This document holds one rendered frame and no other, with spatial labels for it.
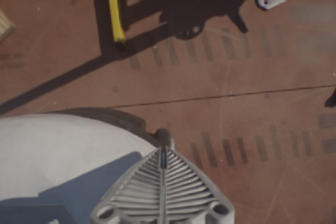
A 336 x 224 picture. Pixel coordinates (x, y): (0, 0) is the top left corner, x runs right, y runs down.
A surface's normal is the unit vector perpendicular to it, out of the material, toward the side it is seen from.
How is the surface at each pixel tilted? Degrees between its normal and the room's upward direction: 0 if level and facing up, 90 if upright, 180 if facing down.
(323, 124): 0
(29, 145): 45
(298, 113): 0
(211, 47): 0
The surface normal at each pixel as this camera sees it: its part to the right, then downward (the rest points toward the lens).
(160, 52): 0.03, 0.11
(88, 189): 0.28, -0.39
